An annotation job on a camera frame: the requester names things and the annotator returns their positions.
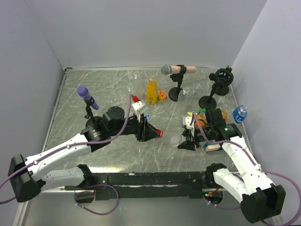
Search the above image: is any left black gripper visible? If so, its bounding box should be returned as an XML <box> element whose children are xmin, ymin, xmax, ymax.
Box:
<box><xmin>110</xmin><ymin>111</ymin><xmax>160</xmax><ymax>142</ymax></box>

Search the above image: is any clear bottle red cap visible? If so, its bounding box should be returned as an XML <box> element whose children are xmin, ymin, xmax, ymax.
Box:
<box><xmin>170</xmin><ymin>134</ymin><xmax>186</xmax><ymax>147</ymax></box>

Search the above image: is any yellow juice bottle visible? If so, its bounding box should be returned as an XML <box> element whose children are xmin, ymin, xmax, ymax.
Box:
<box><xmin>146</xmin><ymin>75</ymin><xmax>158</xmax><ymax>105</ymax></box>

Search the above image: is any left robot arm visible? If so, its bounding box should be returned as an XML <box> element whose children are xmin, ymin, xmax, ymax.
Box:
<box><xmin>8</xmin><ymin>106</ymin><xmax>163</xmax><ymax>202</ymax></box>

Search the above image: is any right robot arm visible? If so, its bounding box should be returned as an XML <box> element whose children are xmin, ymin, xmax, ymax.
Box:
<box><xmin>172</xmin><ymin>108</ymin><xmax>286</xmax><ymax>223</ymax></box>

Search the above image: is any small clear open bottle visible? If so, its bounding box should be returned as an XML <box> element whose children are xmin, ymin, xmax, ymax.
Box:
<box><xmin>182</xmin><ymin>87</ymin><xmax>190</xmax><ymax>95</ymax></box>

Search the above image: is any blue label water bottle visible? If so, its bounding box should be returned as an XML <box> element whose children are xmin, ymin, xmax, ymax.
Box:
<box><xmin>232</xmin><ymin>105</ymin><xmax>248</xmax><ymax>123</ymax></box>

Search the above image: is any blue white block toy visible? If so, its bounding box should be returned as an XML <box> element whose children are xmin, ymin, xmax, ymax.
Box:
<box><xmin>203</xmin><ymin>141</ymin><xmax>222</xmax><ymax>152</ymax></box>

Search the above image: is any green toy block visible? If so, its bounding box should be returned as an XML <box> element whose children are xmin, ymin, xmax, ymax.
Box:
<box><xmin>186</xmin><ymin>108</ymin><xmax>206</xmax><ymax>118</ymax></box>

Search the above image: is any yellow red toy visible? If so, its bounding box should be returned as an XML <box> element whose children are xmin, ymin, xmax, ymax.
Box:
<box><xmin>158</xmin><ymin>90</ymin><xmax>166</xmax><ymax>101</ymax></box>

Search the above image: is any center black microphone stand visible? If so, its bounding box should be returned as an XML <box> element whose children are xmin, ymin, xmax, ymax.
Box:
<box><xmin>168</xmin><ymin>74</ymin><xmax>184</xmax><ymax>102</ymax></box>

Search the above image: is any black microphone stand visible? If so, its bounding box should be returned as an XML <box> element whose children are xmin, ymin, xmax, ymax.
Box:
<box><xmin>198</xmin><ymin>65</ymin><xmax>234</xmax><ymax>110</ymax></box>
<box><xmin>84</xmin><ymin>100</ymin><xmax>102</xmax><ymax>129</ymax></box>
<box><xmin>168</xmin><ymin>74</ymin><xmax>184</xmax><ymax>102</ymax></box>

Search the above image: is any left black microphone stand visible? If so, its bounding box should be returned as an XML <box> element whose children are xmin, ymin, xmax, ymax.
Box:
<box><xmin>84</xmin><ymin>100</ymin><xmax>102</xmax><ymax>129</ymax></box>

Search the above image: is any small black stand base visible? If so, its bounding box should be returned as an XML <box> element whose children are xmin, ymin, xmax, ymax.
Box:
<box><xmin>215</xmin><ymin>86</ymin><xmax>229</xmax><ymax>96</ymax></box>

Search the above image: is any silver head pink microphone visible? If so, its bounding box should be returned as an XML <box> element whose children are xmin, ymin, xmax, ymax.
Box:
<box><xmin>160</xmin><ymin>65</ymin><xmax>197</xmax><ymax>75</ymax></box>

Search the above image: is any right black microphone stand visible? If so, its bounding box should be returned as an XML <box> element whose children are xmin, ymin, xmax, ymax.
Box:
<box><xmin>198</xmin><ymin>65</ymin><xmax>234</xmax><ymax>110</ymax></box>

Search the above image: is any purple microphone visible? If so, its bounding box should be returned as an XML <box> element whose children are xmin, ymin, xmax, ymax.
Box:
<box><xmin>76</xmin><ymin>85</ymin><xmax>99</xmax><ymax>110</ymax></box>

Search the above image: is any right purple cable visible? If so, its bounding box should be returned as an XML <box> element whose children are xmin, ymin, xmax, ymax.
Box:
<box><xmin>190</xmin><ymin>112</ymin><xmax>301</xmax><ymax>226</ymax></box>

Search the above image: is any purple cable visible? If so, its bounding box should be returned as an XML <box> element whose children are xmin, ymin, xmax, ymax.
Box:
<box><xmin>190</xmin><ymin>112</ymin><xmax>301</xmax><ymax>226</ymax></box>
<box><xmin>0</xmin><ymin>94</ymin><xmax>135</xmax><ymax>204</ymax></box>

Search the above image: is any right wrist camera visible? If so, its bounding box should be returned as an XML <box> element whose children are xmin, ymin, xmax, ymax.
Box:
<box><xmin>182</xmin><ymin>116</ymin><xmax>195</xmax><ymax>136</ymax></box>

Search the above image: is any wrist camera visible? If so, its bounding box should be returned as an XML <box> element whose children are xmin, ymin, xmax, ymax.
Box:
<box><xmin>131</xmin><ymin>95</ymin><xmax>148</xmax><ymax>122</ymax></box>
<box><xmin>182</xmin><ymin>116</ymin><xmax>195</xmax><ymax>136</ymax></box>

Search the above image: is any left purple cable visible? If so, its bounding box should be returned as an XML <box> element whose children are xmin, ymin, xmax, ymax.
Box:
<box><xmin>0</xmin><ymin>94</ymin><xmax>135</xmax><ymax>204</ymax></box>

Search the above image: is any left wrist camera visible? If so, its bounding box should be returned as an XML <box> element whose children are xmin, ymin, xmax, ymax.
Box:
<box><xmin>131</xmin><ymin>95</ymin><xmax>148</xmax><ymax>122</ymax></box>

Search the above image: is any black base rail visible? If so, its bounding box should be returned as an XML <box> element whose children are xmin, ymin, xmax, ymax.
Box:
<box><xmin>64</xmin><ymin>171</ymin><xmax>218</xmax><ymax>201</ymax></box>

